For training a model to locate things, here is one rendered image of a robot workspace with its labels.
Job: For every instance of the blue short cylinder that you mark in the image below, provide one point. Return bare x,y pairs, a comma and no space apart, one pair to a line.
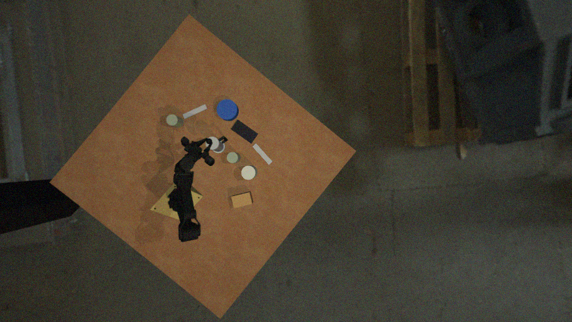
227,110

